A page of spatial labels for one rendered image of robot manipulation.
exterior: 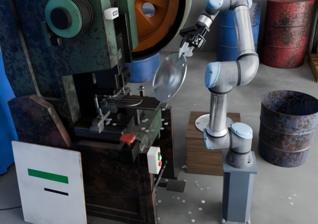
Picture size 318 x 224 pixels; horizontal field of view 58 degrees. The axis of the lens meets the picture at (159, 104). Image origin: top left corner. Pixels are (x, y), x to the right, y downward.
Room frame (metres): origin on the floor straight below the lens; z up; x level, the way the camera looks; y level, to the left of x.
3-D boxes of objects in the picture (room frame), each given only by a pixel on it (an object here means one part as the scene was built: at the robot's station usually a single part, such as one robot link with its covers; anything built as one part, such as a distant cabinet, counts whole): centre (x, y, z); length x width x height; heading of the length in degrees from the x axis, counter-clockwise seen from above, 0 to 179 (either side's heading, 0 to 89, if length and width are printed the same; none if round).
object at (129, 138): (1.17, 0.17, 0.72); 0.07 x 0.06 x 0.08; 71
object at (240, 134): (1.30, -0.43, 0.62); 0.13 x 0.12 x 0.14; 87
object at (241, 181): (1.30, -0.44, 0.23); 0.19 x 0.19 x 0.45; 78
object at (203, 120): (1.86, -0.41, 0.35); 0.29 x 0.29 x 0.01
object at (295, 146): (1.88, -0.99, 0.24); 0.42 x 0.42 x 0.48
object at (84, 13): (1.33, 0.38, 1.31); 0.22 x 0.12 x 0.22; 71
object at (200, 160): (1.86, -0.41, 0.18); 0.40 x 0.38 x 0.35; 77
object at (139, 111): (1.50, 0.11, 0.72); 0.25 x 0.14 x 0.14; 71
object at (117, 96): (1.55, 0.27, 0.76); 0.15 x 0.09 x 0.05; 161
